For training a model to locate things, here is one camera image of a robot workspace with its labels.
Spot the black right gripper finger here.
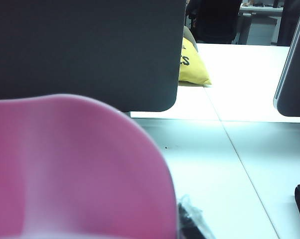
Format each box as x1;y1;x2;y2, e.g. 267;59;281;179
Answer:
177;194;216;239

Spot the pink plastic watering can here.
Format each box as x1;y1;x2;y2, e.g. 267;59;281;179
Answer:
0;93;178;239

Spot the yellow printed bag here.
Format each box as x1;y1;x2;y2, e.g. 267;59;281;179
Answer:
178;37;212;86

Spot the dark grey monitor back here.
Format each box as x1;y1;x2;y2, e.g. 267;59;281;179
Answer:
0;0;187;113

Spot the black office chair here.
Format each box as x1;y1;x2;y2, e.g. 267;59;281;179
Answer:
188;0;243;44

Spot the white background desk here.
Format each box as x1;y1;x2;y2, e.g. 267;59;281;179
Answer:
239;0;284;46

